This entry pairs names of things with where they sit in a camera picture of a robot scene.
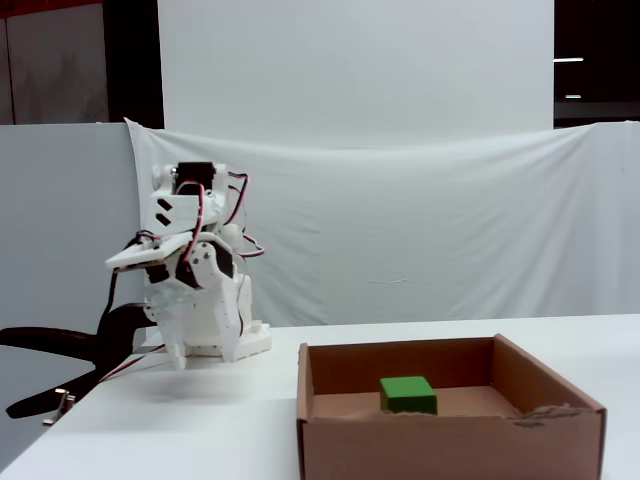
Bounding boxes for black camera cable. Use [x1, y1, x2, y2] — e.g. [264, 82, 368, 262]
[102, 229, 157, 331]

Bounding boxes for white board panel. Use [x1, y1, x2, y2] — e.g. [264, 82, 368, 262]
[157, 0, 555, 150]

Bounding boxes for grey partition panel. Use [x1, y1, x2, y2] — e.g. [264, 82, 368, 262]
[0, 122, 149, 334]

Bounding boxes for white cloth backdrop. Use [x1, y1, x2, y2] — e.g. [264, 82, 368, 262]
[123, 117, 640, 327]

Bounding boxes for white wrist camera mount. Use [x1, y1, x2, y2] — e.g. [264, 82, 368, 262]
[104, 233, 191, 274]

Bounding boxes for brown cardboard box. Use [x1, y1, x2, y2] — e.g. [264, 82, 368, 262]
[296, 333, 608, 480]

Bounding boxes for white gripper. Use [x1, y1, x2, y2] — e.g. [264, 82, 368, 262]
[144, 240, 242, 371]

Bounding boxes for grey cabinet door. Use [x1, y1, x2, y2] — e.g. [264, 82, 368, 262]
[0, 0, 109, 125]

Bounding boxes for green cube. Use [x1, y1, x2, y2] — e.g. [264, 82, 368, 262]
[378, 375, 439, 416]

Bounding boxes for black table clamp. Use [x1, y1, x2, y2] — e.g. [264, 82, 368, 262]
[0, 302, 154, 427]

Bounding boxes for red white black servo cable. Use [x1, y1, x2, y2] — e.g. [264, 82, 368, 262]
[174, 181, 207, 262]
[227, 172, 266, 261]
[97, 343, 169, 385]

